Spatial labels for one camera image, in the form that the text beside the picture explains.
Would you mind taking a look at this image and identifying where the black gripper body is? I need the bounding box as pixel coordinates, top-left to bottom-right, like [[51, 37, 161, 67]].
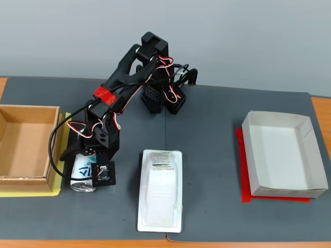
[[77, 126, 121, 165]]

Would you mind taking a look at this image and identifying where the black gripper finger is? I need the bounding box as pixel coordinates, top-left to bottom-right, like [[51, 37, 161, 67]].
[[60, 144, 86, 162]]

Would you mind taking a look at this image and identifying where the white plastic tray package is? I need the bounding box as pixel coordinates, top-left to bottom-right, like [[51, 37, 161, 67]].
[[137, 149, 184, 234]]

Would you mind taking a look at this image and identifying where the black camera cable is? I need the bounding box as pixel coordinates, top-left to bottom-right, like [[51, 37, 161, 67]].
[[48, 82, 146, 179]]

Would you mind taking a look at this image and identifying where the brown cardboard box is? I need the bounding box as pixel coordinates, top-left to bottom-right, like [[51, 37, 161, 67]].
[[0, 104, 65, 193]]

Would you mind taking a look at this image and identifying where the grey table mat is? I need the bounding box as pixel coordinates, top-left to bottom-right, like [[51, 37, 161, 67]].
[[0, 75, 168, 241], [164, 84, 327, 243]]

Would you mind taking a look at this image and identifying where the red white servo wire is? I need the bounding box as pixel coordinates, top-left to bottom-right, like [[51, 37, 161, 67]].
[[152, 54, 182, 102], [68, 111, 123, 139]]

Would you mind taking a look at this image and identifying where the white paper box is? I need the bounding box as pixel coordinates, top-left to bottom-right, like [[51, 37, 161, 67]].
[[241, 110, 329, 199]]

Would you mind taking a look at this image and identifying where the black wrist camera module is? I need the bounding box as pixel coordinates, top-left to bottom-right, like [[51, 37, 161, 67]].
[[92, 160, 116, 188]]

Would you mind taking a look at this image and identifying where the black power cable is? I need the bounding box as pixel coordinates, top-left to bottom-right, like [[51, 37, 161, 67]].
[[172, 63, 199, 86]]

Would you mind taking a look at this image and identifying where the white blue drink can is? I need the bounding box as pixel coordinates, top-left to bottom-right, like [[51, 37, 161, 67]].
[[70, 127, 98, 193]]

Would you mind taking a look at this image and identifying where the red tape band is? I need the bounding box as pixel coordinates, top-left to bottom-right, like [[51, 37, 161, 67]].
[[93, 86, 117, 107]]

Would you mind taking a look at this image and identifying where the yellow paper sheet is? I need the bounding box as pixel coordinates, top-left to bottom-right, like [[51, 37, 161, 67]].
[[0, 112, 73, 198]]

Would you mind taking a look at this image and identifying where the red paper sheet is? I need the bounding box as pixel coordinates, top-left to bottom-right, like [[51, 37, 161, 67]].
[[235, 128, 311, 204]]

